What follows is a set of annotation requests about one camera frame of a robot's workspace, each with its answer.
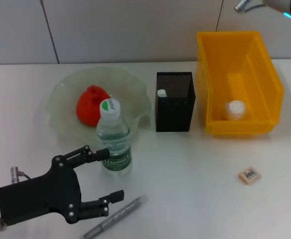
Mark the grey glitter marker pen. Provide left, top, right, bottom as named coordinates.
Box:
left=82, top=196, right=146, bottom=239

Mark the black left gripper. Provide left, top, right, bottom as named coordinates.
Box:
left=0, top=145, right=125, bottom=226

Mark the right gripper cable with plug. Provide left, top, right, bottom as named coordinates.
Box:
left=234, top=0, right=266, bottom=12

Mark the beige eraser with barcode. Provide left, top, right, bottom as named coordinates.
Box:
left=238, top=167, right=261, bottom=185

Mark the left gripper cable with plug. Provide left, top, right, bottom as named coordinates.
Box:
left=10, top=166, right=32, bottom=184

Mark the yellow plastic storage bin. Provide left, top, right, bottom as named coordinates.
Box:
left=196, top=31, right=285, bottom=136

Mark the clear water bottle green label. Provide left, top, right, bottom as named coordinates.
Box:
left=96, top=98, right=133, bottom=173

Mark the gripper cable with plug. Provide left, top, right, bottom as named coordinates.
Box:
left=10, top=166, right=32, bottom=184
left=234, top=0, right=266, bottom=12

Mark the white paper ball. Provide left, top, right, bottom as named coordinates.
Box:
left=221, top=100, right=248, bottom=121

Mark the clear glass bowl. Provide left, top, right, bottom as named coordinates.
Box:
left=45, top=67, right=152, bottom=145

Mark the black mesh pen holder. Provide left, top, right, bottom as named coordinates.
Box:
left=156, top=71, right=196, bottom=132

